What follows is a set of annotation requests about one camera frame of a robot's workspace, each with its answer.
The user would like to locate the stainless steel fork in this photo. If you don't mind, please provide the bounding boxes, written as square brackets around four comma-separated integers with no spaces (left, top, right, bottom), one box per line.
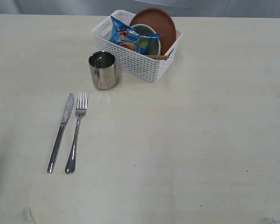
[65,92,88,174]

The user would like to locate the stainless steel cup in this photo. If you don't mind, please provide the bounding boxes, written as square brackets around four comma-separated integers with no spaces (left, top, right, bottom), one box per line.
[88,51,118,90]

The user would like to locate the stainless steel knife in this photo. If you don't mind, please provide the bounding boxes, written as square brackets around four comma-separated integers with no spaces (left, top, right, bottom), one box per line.
[47,93,74,174]

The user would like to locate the brown round plate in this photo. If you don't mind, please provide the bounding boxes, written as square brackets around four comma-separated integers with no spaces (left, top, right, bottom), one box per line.
[130,8,176,55]

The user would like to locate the white perforated plastic basket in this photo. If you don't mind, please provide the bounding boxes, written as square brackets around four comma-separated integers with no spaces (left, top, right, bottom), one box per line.
[91,10,182,83]

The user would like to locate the brown wooden chopsticks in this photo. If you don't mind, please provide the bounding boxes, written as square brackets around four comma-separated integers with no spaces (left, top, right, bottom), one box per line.
[146,55,169,60]

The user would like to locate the blue snack bag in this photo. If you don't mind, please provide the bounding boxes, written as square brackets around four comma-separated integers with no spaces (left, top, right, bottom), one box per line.
[110,16,161,54]

